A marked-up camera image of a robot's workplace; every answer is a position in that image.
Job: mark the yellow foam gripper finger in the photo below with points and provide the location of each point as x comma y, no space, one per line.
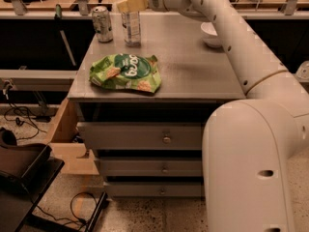
130,6

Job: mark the clear plastic water bottle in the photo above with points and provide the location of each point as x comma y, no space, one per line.
131,27

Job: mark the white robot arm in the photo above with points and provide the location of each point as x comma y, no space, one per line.
248,142

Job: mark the silver soda can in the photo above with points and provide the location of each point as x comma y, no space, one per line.
102,24

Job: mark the white ceramic bowl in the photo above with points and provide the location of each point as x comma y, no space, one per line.
209,35

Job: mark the green snack chip bag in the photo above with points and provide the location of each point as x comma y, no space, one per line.
126,71

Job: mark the top grey drawer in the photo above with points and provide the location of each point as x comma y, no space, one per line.
141,136

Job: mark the grey drawer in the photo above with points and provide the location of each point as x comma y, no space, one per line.
141,136
149,167
141,189

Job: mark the grey drawer cabinet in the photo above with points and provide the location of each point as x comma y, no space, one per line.
195,80

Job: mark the middle grey drawer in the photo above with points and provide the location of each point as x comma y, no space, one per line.
149,167

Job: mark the bottom grey drawer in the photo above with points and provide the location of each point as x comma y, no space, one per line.
141,189

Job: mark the black chair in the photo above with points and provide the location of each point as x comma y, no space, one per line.
26,173

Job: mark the green handled tool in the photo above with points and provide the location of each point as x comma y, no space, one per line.
58,17

